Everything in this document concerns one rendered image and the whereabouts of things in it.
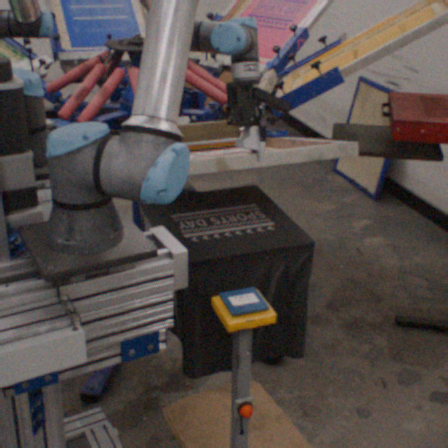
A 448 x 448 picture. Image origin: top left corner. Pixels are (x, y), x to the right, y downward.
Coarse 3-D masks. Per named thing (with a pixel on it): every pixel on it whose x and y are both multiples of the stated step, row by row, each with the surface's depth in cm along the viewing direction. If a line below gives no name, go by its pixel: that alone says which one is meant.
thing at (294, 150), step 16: (272, 144) 232; (288, 144) 219; (304, 144) 208; (320, 144) 198; (336, 144) 183; (352, 144) 184; (192, 160) 170; (208, 160) 171; (224, 160) 172; (240, 160) 174; (256, 160) 175; (272, 160) 177; (288, 160) 178; (304, 160) 180; (320, 160) 182
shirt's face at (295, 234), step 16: (208, 192) 235; (224, 192) 235; (240, 192) 235; (256, 192) 235; (144, 208) 222; (160, 208) 222; (176, 208) 222; (192, 208) 222; (208, 208) 222; (272, 208) 223; (160, 224) 210; (288, 224) 212; (208, 240) 201; (224, 240) 201; (240, 240) 201; (256, 240) 201; (272, 240) 202; (288, 240) 202; (304, 240) 202; (192, 256) 192; (208, 256) 192; (224, 256) 192
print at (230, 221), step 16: (224, 208) 222; (240, 208) 223; (256, 208) 223; (176, 224) 210; (192, 224) 211; (208, 224) 211; (224, 224) 211; (240, 224) 211; (256, 224) 212; (272, 224) 212; (192, 240) 201
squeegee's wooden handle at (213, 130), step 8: (224, 120) 233; (184, 128) 228; (192, 128) 229; (200, 128) 230; (208, 128) 231; (216, 128) 232; (224, 128) 233; (232, 128) 234; (184, 136) 229; (192, 136) 230; (200, 136) 231; (208, 136) 232; (216, 136) 233; (224, 136) 234; (232, 136) 235
